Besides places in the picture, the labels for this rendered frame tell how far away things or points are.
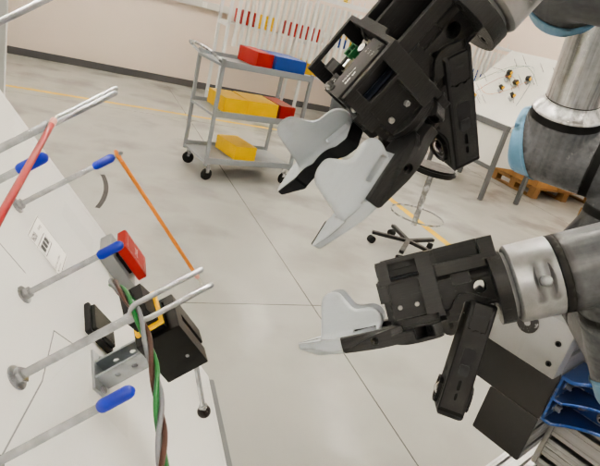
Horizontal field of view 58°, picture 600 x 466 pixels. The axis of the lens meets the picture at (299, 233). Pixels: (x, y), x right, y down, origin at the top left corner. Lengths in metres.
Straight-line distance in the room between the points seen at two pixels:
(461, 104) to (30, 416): 0.38
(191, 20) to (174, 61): 0.65
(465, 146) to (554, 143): 0.51
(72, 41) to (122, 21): 0.75
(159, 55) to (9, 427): 8.43
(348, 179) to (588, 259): 0.23
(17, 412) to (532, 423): 0.79
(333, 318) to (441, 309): 0.10
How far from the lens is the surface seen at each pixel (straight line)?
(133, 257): 0.68
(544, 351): 0.91
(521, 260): 0.52
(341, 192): 0.40
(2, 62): 1.48
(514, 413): 1.01
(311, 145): 0.47
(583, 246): 0.53
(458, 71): 0.44
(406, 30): 0.42
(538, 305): 0.53
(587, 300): 0.54
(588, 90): 0.96
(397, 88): 0.40
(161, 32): 8.69
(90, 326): 0.54
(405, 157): 0.40
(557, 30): 0.58
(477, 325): 0.53
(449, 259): 0.55
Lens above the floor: 1.43
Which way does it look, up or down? 22 degrees down
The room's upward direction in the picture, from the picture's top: 15 degrees clockwise
